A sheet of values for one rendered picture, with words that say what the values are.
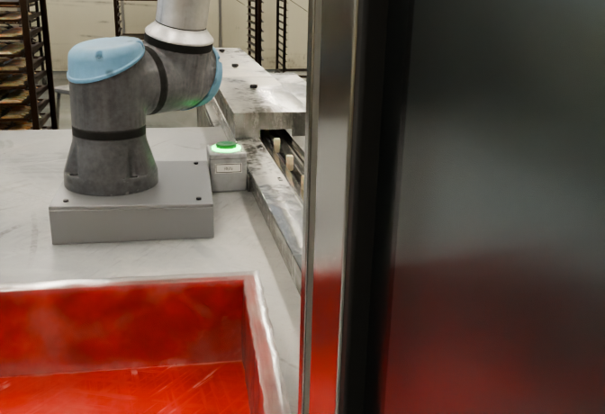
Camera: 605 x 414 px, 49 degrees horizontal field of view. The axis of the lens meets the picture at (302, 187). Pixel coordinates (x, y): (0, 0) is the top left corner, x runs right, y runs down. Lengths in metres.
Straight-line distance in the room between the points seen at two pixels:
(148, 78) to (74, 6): 6.96
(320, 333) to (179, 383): 0.55
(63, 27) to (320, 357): 7.93
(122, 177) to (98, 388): 0.44
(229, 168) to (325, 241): 1.10
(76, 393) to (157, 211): 0.40
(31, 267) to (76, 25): 7.11
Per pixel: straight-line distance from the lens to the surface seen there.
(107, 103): 1.06
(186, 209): 1.03
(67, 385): 0.73
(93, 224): 1.05
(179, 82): 1.12
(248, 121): 1.48
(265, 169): 1.25
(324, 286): 0.16
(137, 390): 0.70
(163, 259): 0.98
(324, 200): 0.15
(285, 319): 0.82
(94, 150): 1.08
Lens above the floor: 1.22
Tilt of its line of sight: 18 degrees down
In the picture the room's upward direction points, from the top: 1 degrees clockwise
